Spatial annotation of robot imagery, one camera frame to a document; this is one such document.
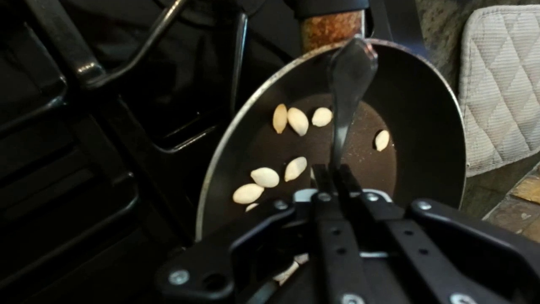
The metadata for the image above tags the silver spoon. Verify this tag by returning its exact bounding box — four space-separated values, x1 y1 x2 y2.
328 36 380 174

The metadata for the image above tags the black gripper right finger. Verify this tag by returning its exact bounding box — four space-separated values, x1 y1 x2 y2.
336 164 496 304

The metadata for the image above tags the white quilted pot holder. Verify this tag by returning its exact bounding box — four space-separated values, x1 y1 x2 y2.
458 4 540 180

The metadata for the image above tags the black frying pan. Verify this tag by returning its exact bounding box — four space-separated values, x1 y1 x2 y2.
193 0 469 245

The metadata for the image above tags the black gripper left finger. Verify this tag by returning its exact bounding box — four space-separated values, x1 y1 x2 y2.
311 163 366 304

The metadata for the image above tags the pale nut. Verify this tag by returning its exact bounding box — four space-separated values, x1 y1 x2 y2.
311 107 334 129
282 156 311 185
285 107 312 139
373 129 392 154
272 102 290 136
248 166 282 191
231 183 267 207

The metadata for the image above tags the black gas stove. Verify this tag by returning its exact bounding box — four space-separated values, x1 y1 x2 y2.
0 0 436 304

